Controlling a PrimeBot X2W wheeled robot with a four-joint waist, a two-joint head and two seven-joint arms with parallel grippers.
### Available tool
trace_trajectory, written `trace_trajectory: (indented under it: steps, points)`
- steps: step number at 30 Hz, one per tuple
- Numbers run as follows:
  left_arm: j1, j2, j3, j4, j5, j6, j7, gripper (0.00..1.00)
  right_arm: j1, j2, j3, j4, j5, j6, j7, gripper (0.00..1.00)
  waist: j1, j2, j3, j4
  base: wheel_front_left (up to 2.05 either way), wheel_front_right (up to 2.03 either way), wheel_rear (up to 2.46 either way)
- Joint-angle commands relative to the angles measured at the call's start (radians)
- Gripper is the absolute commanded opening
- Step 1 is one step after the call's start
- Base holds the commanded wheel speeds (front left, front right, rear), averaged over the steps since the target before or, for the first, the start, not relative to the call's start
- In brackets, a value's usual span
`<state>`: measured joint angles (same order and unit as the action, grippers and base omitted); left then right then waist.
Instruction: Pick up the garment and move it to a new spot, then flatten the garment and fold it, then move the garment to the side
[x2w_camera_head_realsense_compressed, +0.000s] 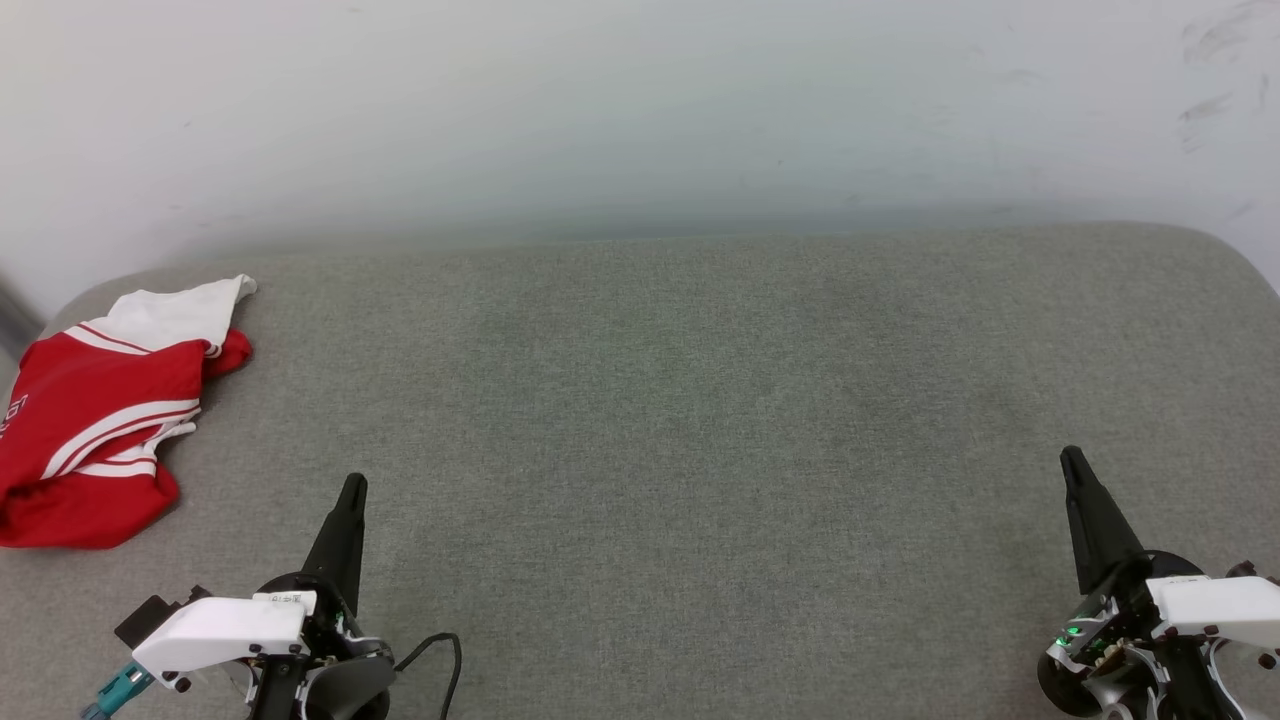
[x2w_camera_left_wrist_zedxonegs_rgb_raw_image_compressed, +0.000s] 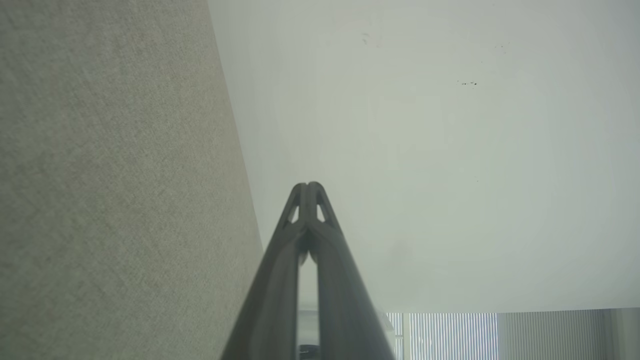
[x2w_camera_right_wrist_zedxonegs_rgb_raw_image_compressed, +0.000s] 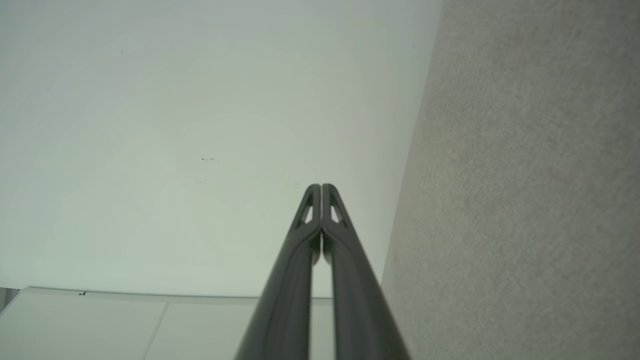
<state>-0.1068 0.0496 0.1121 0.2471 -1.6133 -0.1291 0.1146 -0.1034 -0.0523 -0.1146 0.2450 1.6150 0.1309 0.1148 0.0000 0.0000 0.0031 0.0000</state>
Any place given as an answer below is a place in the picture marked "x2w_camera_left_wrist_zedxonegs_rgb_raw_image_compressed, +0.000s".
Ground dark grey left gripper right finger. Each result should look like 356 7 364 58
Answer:
307 182 397 360

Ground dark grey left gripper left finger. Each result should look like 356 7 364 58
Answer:
220 183 309 360

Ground white vertical window blind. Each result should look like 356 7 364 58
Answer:
386 312 499 360

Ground grey vertical window blind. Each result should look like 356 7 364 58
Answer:
498 309 616 360

